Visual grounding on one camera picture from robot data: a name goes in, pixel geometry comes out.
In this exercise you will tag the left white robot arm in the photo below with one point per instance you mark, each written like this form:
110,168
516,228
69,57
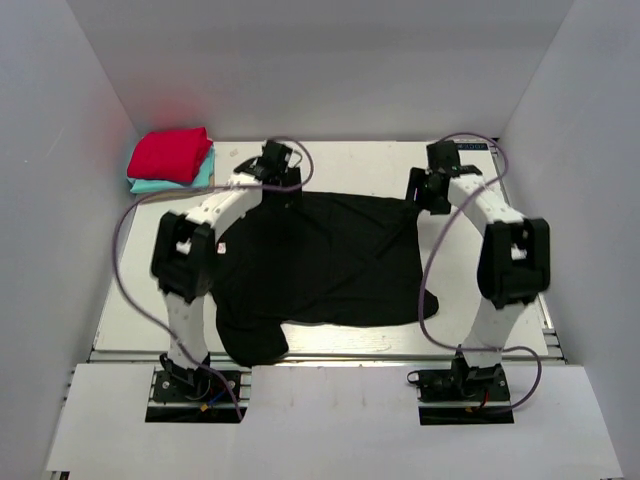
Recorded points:
185,249

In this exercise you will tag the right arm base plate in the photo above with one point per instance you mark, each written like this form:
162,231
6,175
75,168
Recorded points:
462,395

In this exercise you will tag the blue table label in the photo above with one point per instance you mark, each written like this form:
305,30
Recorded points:
472,146

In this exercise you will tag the red folded t-shirt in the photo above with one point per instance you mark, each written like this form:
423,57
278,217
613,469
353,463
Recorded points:
172,155

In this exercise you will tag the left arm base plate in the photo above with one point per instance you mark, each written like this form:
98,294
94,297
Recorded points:
172,401

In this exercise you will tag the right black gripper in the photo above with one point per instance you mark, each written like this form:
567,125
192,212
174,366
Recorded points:
418,178

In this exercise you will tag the teal folded t-shirt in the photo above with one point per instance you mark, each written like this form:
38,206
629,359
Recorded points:
200,175

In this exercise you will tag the black t-shirt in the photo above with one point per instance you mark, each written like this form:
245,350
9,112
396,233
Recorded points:
331,258

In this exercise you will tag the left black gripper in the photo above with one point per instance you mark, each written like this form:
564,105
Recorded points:
284,199

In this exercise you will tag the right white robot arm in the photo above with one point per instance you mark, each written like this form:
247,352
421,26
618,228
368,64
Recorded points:
514,262

